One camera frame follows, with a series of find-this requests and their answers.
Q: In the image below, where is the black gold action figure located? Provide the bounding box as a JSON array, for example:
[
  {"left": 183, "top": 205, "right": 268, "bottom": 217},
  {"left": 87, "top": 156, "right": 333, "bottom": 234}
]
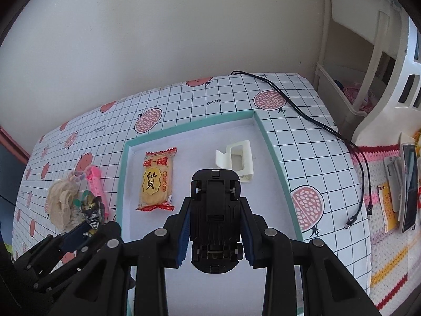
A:
[{"left": 81, "top": 192, "right": 105, "bottom": 237}]

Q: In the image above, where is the cream lace scrunchie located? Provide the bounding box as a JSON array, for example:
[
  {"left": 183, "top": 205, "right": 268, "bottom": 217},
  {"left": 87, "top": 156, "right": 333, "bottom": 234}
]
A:
[{"left": 45, "top": 178, "right": 78, "bottom": 230}]

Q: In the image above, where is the grey phone on bed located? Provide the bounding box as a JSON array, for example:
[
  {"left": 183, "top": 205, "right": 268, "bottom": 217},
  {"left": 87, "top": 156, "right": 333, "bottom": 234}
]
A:
[{"left": 400, "top": 144, "right": 418, "bottom": 233}]

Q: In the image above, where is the black toy car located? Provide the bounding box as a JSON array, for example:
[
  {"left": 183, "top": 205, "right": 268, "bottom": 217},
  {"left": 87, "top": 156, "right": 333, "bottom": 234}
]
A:
[{"left": 190, "top": 169, "right": 243, "bottom": 274}]

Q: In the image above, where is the black usb cable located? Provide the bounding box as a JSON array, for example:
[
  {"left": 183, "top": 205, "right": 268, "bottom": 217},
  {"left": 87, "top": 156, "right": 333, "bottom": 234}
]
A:
[{"left": 230, "top": 70, "right": 374, "bottom": 230}]

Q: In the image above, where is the orange rice cracker packet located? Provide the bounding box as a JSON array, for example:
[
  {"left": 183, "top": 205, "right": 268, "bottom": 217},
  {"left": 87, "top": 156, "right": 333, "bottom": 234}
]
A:
[{"left": 137, "top": 147, "right": 178, "bottom": 212}]

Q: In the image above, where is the teal shallow box tray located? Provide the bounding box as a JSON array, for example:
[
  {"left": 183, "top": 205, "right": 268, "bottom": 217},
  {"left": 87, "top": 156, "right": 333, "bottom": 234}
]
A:
[{"left": 116, "top": 112, "right": 302, "bottom": 315}]

